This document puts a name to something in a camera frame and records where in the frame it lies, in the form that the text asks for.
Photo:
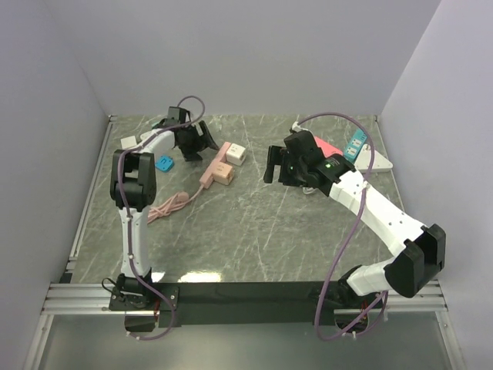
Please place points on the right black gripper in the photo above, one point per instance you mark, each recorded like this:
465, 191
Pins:
279, 156

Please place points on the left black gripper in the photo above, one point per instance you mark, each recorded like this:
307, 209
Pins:
204, 142

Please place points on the pink power strip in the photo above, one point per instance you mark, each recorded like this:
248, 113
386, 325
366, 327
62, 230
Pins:
207, 178

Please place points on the pink cube adapter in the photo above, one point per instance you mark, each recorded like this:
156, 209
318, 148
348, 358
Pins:
223, 173

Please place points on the blue plug adapter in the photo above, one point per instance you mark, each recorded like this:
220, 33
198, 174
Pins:
164, 164

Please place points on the white cube adapter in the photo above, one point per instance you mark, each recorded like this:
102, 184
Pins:
236, 154

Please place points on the pink triangular socket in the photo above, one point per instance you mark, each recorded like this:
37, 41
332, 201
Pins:
327, 149

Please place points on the white square plug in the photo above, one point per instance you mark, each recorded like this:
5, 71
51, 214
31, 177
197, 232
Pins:
129, 143

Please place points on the teal power strip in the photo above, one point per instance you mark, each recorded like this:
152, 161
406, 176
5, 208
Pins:
355, 145

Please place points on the white triangular socket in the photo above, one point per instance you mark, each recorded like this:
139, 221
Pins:
381, 163

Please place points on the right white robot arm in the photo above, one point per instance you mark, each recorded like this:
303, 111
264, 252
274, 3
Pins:
418, 251

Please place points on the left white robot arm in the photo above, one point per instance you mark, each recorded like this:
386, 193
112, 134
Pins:
133, 188

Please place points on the black base beam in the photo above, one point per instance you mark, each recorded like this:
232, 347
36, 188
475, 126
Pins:
221, 303

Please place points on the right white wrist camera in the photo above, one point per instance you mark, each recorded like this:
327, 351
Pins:
296, 127

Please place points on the aluminium rail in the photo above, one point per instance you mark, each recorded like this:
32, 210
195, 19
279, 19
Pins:
92, 299

